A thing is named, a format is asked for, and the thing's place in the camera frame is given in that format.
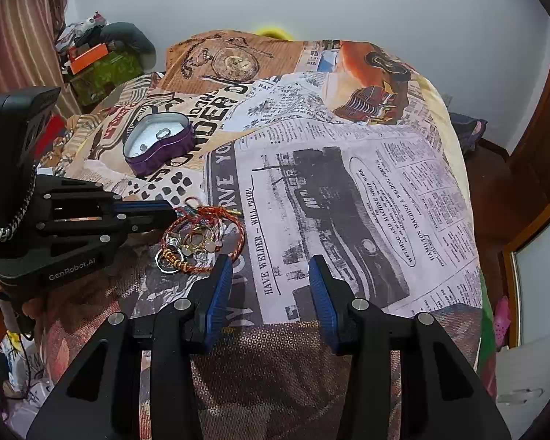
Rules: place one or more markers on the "purple heart-shaped tin box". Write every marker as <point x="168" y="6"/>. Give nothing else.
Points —
<point x="165" y="161"/>

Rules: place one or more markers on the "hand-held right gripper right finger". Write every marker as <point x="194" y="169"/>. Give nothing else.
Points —
<point x="323" y="293"/>

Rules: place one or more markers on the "pink sandal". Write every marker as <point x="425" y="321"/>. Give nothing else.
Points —
<point x="503" y="323"/>

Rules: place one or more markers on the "dark cloth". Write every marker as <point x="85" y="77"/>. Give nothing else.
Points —
<point x="470" y="130"/>

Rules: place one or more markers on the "car printed pillow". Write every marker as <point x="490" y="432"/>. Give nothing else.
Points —
<point x="371" y="82"/>

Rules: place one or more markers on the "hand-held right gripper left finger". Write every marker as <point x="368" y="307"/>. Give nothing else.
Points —
<point x="220" y="293"/>

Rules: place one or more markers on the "white cabinet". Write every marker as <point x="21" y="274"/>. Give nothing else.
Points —
<point x="527" y="389"/>

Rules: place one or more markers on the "newspaper printed bedsheet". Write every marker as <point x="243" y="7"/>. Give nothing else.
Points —
<point x="348" y="238"/>

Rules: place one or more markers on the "striped curtain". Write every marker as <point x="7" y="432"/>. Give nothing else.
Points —
<point x="23" y="32"/>

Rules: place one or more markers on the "orange box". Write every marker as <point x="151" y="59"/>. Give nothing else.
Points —
<point x="87" y="58"/>

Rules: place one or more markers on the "grey bag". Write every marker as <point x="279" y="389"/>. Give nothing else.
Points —
<point x="128" y="36"/>

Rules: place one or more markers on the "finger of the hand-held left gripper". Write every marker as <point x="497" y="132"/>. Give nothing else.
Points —
<point x="146" y="206"/>
<point x="158" y="221"/>

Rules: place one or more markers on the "wooden framed mirror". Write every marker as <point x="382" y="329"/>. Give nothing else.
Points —
<point x="543" y="284"/>

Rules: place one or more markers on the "yellow round object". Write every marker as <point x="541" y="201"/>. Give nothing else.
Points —
<point x="275" y="33"/>

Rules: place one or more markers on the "wooden door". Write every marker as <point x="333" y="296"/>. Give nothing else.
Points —
<point x="545" y="137"/>

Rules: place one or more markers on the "pocket watch printed pillow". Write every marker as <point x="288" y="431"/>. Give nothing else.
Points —
<point x="220" y="62"/>

